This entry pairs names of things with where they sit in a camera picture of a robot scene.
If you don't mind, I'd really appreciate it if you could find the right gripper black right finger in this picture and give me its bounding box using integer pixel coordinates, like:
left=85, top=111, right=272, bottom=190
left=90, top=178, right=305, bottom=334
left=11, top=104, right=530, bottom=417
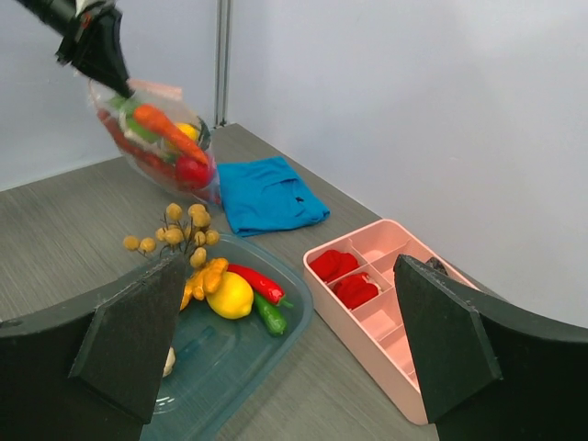
left=394, top=254, right=587, bottom=440

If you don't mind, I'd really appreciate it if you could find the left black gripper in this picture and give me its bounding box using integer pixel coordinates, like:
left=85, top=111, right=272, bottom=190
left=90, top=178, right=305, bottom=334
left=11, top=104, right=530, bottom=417
left=17, top=0, right=134, bottom=98

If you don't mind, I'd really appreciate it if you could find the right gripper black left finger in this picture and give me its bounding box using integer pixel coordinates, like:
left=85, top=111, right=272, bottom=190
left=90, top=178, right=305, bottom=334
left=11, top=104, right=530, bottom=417
left=1, top=254, right=186, bottom=440

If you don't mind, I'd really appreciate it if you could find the orange toy carrot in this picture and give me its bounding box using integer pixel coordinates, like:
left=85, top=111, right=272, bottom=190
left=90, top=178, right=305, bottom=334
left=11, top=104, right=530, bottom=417
left=132, top=104, right=209, bottom=165

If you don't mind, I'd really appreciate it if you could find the clear zip top bag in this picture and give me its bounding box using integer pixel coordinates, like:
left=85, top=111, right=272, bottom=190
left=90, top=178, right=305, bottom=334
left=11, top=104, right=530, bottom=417
left=88, top=79, right=221, bottom=206

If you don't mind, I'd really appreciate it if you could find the red toy apple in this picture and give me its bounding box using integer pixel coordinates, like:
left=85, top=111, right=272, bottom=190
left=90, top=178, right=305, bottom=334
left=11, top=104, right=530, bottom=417
left=175, top=156, right=216, bottom=189

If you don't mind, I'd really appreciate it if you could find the yellow toy mango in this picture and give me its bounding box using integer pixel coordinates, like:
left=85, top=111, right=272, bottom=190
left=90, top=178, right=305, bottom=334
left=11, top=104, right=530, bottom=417
left=165, top=122, right=199, bottom=153

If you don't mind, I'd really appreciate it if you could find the white toy garlic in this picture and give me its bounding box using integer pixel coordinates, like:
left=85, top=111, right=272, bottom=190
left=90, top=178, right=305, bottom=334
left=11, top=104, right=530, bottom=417
left=163, top=347, right=176, bottom=378

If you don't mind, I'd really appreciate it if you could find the dark rolled sock left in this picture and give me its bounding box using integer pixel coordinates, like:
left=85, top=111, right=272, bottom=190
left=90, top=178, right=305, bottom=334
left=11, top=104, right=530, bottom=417
left=425, top=256, right=448, bottom=276

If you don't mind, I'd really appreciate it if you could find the teal plastic basket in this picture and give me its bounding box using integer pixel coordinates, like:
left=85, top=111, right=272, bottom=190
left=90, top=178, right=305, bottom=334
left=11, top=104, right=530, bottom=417
left=141, top=234, right=313, bottom=440

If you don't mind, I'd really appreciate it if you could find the orange toy fruit cluster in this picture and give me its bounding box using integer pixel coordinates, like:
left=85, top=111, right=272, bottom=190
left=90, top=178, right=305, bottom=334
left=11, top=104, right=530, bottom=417
left=180, top=258, right=229, bottom=311

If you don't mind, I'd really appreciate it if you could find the yellow toy lemon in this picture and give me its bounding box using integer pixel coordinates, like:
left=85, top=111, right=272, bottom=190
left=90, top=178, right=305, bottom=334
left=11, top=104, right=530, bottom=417
left=206, top=272, right=254, bottom=320

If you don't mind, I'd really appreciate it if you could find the red rolled sock right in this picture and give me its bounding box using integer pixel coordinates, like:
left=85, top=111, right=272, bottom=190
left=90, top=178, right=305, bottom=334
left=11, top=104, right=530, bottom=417
left=333, top=272, right=380, bottom=311

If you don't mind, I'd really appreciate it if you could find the red rolled sock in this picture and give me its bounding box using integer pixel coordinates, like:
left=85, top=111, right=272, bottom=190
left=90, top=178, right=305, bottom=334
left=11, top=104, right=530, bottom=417
left=333, top=272, right=380, bottom=311
left=310, top=250, right=359, bottom=283

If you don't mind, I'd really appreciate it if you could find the pink divided organizer box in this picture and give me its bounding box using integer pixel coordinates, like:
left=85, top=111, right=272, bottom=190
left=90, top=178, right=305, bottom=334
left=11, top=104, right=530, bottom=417
left=301, top=218, right=481, bottom=426

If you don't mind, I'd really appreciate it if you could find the brown longan bunch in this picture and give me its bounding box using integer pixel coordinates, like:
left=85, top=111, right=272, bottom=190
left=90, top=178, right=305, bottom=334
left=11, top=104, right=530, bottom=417
left=122, top=203, right=220, bottom=269

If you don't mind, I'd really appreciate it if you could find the green toy cucumber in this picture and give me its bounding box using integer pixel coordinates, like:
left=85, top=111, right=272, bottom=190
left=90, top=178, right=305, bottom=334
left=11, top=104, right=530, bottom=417
left=254, top=292, right=287, bottom=336

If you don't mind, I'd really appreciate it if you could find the red toy chili pepper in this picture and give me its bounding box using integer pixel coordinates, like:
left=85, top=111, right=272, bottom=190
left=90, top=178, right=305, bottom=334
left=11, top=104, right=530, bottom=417
left=228, top=264, right=293, bottom=308

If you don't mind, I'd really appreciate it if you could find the red rolled sock left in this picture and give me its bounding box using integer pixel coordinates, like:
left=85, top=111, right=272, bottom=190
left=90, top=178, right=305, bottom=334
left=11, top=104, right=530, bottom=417
left=310, top=250, right=359, bottom=283

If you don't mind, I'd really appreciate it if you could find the blue folded cloth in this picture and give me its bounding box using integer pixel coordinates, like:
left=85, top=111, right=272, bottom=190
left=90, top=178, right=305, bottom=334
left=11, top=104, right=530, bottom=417
left=218, top=156, right=331, bottom=237

